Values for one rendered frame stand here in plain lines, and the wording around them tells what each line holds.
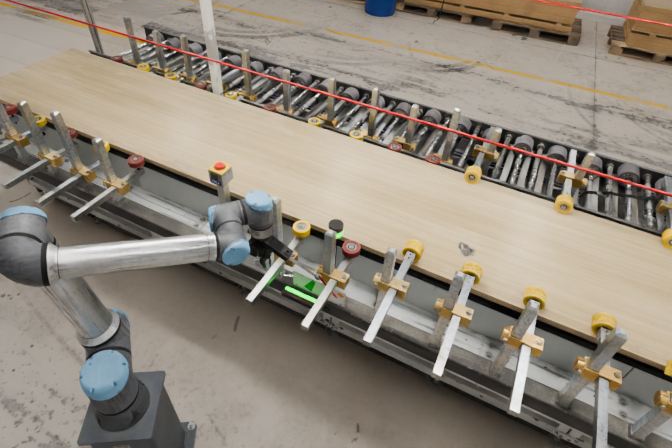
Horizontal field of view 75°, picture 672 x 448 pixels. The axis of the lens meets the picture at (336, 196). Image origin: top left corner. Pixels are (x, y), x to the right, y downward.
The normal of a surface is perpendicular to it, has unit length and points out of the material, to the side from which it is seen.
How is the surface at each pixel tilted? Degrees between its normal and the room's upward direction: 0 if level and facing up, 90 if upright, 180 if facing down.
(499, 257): 0
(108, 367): 5
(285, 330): 0
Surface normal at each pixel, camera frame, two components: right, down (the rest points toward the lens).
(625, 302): 0.05, -0.75
